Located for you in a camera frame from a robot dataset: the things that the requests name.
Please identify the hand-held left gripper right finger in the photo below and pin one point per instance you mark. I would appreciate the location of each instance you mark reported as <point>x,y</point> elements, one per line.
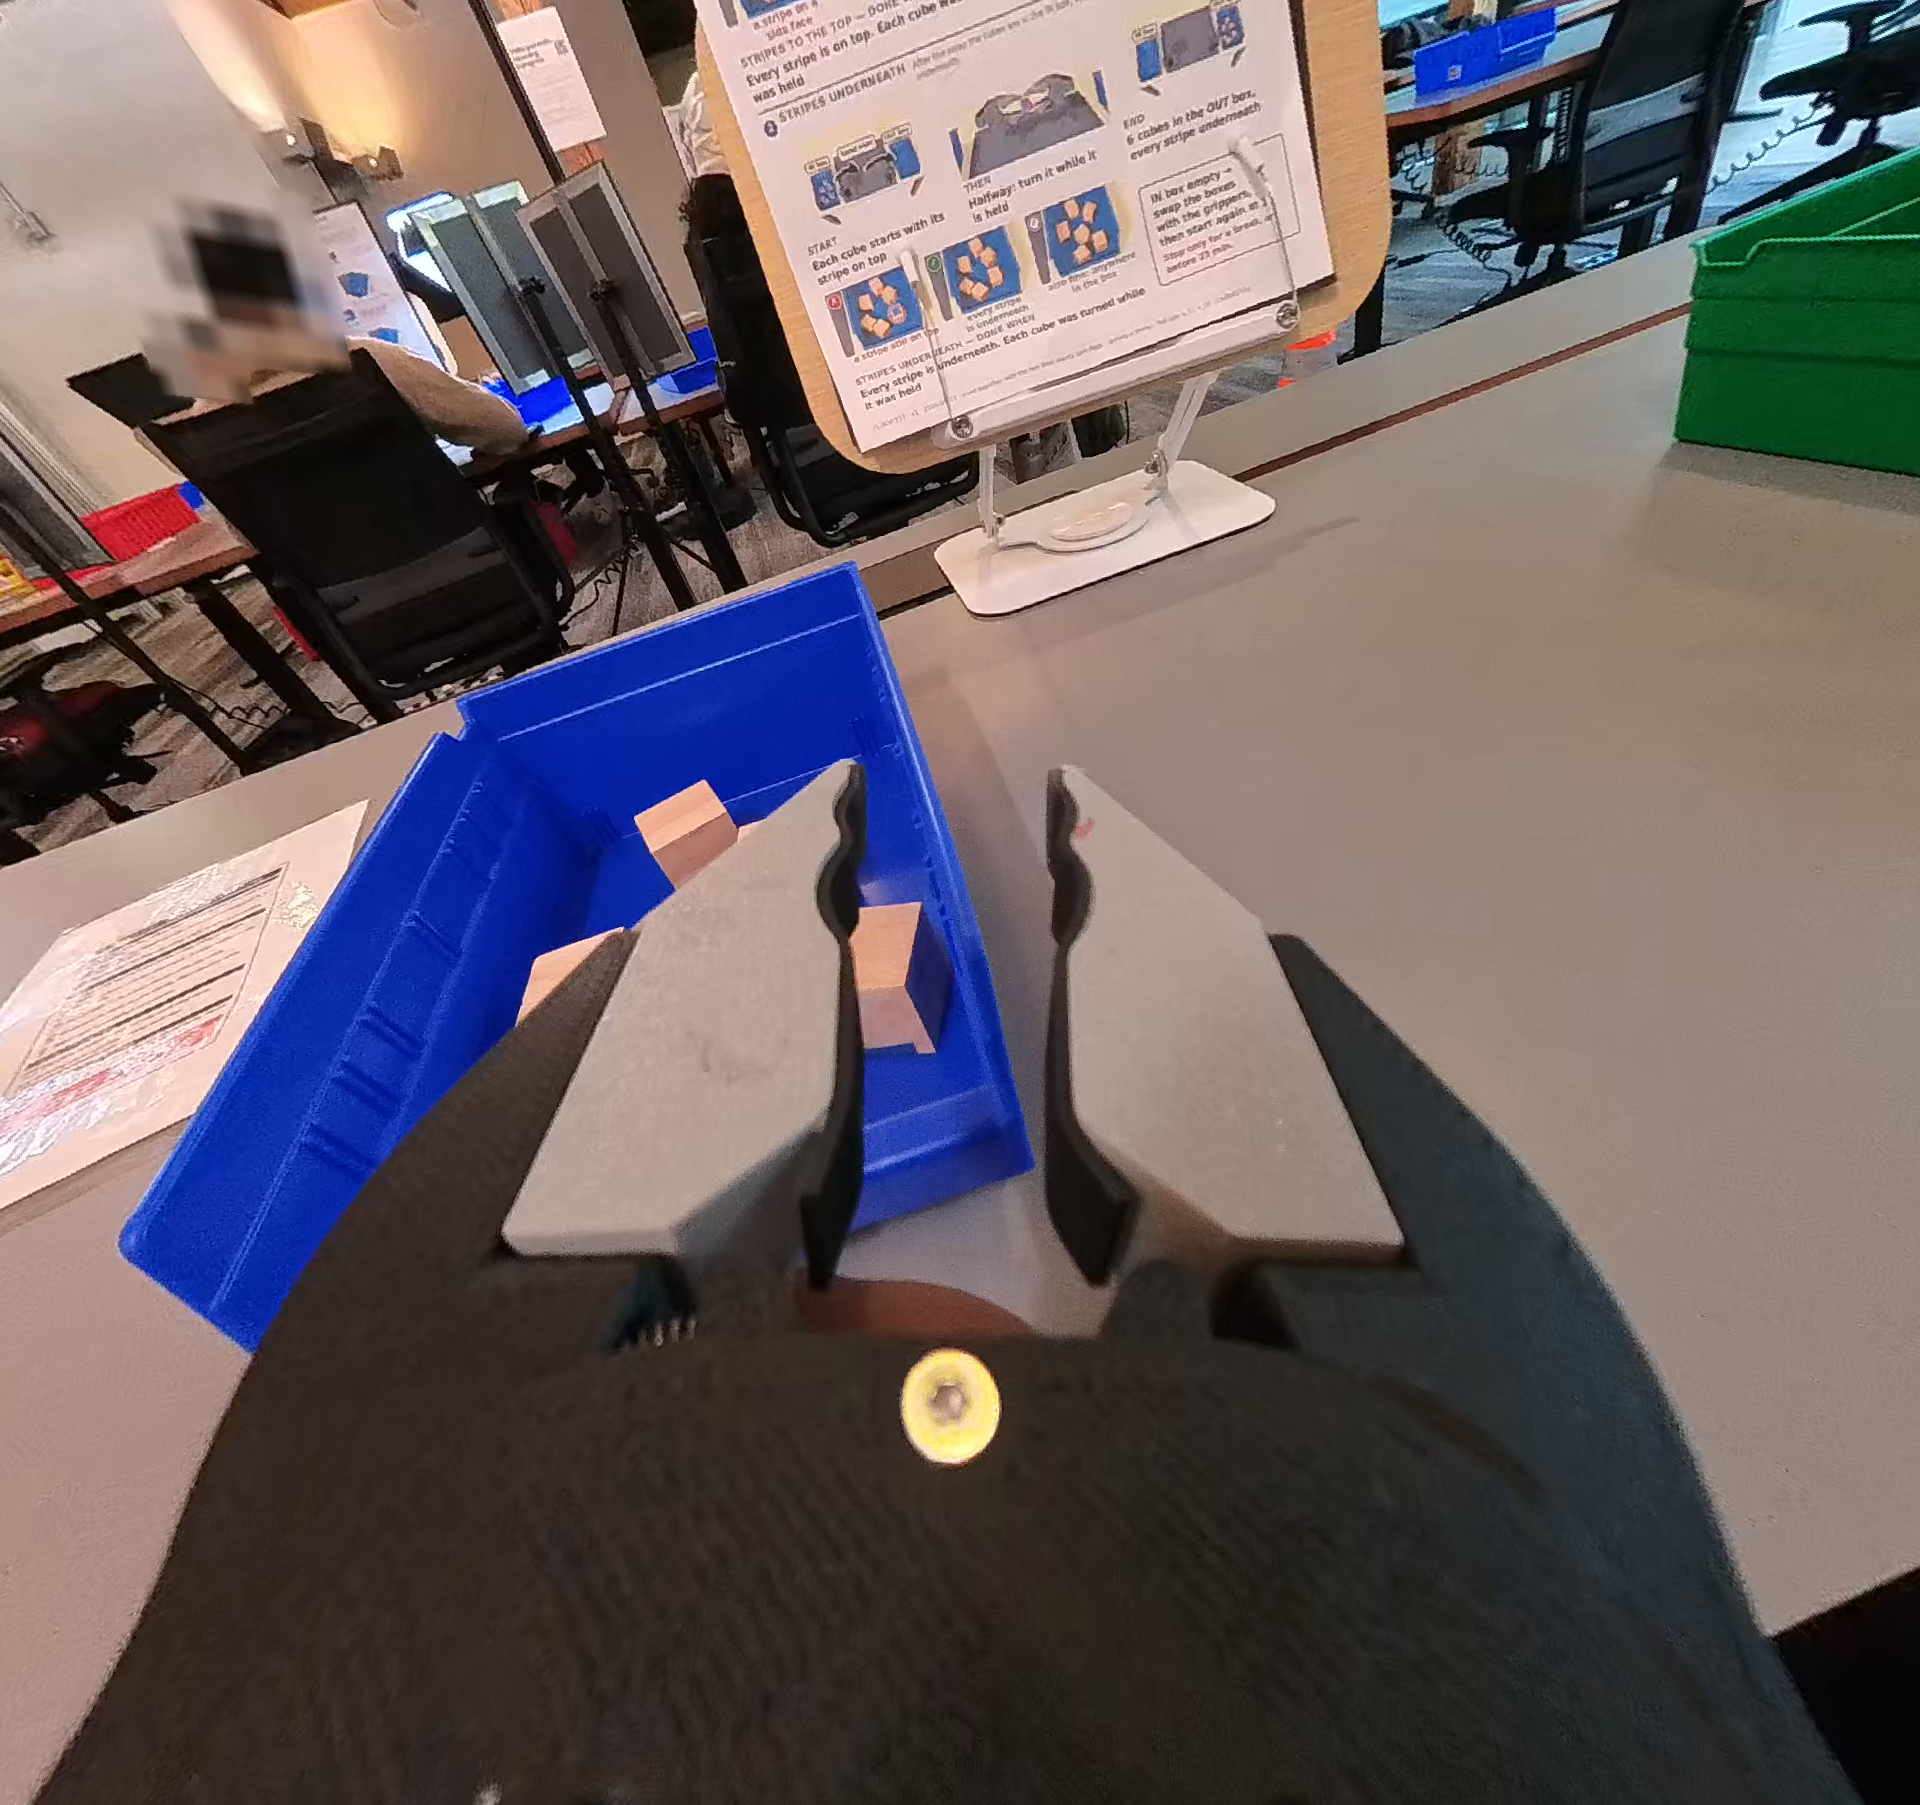
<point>1215,1072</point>

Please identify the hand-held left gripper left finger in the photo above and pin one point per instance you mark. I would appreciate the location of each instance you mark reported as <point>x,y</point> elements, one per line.
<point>689,1072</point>

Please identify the wooden cube blue taped face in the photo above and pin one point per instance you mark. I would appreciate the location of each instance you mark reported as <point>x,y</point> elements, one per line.
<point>683,831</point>
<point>566,974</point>
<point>897,974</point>

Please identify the blue plastic bin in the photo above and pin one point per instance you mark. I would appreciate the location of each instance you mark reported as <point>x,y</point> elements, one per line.
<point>374,1056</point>

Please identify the green plastic bin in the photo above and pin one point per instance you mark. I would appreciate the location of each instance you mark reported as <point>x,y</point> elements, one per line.
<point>1800,380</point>

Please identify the instruction sheet on white stand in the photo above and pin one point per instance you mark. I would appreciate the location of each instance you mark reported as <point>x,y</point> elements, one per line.
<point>1170,531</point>

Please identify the laminated paper sheet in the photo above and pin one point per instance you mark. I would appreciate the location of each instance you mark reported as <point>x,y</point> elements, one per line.
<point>149,996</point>

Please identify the black office chair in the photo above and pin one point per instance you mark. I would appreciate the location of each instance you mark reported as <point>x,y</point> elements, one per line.
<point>750,380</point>
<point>1650,66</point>
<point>345,531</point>
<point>1853,82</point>

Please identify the red storage bin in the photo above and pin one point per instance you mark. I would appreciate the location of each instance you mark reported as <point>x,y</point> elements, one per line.
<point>142,528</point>

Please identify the grey panel on tripod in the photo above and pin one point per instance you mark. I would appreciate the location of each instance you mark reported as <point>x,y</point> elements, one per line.
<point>480,291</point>
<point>607,269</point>

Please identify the small blue storage bin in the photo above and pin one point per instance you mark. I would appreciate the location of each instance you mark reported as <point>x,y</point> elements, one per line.
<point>1484,54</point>

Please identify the white wall sign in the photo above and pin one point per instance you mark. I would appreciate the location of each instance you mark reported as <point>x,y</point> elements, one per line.
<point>566,73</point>

